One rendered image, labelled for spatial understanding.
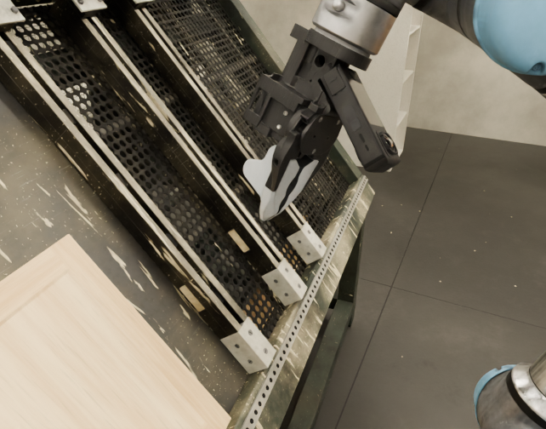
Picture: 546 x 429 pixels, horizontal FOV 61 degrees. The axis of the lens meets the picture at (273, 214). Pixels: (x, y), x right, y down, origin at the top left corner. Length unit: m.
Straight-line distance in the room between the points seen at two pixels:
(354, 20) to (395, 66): 3.86
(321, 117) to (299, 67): 0.06
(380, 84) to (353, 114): 3.92
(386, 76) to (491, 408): 3.73
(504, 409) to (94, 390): 0.72
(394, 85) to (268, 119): 3.87
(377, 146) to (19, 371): 0.74
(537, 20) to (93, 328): 0.91
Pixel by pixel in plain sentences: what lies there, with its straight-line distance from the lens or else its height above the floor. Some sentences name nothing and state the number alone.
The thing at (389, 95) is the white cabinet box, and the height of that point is 0.73.
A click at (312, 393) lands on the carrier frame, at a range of 2.16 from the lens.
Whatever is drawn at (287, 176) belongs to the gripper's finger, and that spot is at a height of 1.64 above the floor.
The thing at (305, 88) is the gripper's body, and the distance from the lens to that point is 0.50.
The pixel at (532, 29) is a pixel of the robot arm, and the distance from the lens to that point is 0.36.
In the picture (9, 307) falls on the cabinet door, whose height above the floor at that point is 1.29.
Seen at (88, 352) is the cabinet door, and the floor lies 1.16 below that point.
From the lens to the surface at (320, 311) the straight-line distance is 1.53.
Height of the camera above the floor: 1.85
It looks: 30 degrees down
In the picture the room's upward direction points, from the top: straight up
